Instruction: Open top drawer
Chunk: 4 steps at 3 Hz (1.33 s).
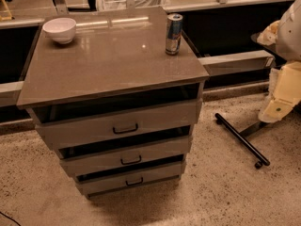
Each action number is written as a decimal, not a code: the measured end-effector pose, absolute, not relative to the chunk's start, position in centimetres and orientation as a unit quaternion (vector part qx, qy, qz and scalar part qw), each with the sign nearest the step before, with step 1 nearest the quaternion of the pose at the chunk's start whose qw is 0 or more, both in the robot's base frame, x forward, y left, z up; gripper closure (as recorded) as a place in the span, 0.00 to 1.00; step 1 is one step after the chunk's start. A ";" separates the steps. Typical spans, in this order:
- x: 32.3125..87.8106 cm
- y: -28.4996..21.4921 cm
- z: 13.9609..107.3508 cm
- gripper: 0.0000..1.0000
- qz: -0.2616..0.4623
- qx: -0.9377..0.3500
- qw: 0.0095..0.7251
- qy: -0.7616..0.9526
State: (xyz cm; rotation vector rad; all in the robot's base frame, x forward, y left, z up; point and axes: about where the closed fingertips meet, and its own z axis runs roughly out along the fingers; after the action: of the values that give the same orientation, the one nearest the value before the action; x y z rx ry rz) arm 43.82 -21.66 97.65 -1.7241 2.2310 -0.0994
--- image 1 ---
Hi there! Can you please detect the dark round side table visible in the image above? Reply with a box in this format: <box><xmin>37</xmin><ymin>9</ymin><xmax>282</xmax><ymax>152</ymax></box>
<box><xmin>251</xmin><ymin>32</ymin><xmax>286</xmax><ymax>67</ymax></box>

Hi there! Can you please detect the grey drawer cabinet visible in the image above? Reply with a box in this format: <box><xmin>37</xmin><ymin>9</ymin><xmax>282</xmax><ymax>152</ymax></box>
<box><xmin>17</xmin><ymin>8</ymin><xmax>209</xmax><ymax>184</ymax></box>

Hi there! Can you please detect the yellow wooden frame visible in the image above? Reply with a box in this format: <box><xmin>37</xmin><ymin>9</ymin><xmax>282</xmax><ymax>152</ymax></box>
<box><xmin>0</xmin><ymin>0</ymin><xmax>13</xmax><ymax>21</ymax></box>

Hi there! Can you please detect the grey middle drawer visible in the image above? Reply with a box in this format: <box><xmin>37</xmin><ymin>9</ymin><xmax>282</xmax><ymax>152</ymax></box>
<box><xmin>60</xmin><ymin>136</ymin><xmax>192</xmax><ymax>177</ymax></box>

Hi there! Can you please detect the grey top drawer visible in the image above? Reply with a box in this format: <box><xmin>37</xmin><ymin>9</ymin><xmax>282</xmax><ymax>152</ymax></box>
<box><xmin>36</xmin><ymin>99</ymin><xmax>202</xmax><ymax>149</ymax></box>

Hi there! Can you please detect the black wheeled stand base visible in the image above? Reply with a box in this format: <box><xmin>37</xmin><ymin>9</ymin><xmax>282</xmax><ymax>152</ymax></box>
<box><xmin>214</xmin><ymin>113</ymin><xmax>270</xmax><ymax>169</ymax></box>

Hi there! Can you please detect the white bowl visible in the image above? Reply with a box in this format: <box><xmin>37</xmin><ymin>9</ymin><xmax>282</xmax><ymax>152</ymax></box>
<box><xmin>42</xmin><ymin>18</ymin><xmax>76</xmax><ymax>44</ymax></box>

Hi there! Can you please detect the clear plastic bin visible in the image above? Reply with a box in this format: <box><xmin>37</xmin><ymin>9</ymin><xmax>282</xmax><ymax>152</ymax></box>
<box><xmin>96</xmin><ymin>0</ymin><xmax>170</xmax><ymax>11</ymax></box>

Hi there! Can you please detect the black floor cable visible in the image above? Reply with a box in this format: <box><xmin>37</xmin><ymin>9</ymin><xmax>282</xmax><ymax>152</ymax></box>
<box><xmin>0</xmin><ymin>211</ymin><xmax>22</xmax><ymax>226</ymax></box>

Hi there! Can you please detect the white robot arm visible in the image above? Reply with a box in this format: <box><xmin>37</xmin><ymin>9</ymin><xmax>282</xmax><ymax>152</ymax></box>
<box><xmin>257</xmin><ymin>0</ymin><xmax>301</xmax><ymax>123</ymax></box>

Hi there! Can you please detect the blue silver drink can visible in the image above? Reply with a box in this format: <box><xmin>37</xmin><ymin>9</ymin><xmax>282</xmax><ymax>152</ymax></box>
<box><xmin>166</xmin><ymin>13</ymin><xmax>182</xmax><ymax>55</ymax></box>

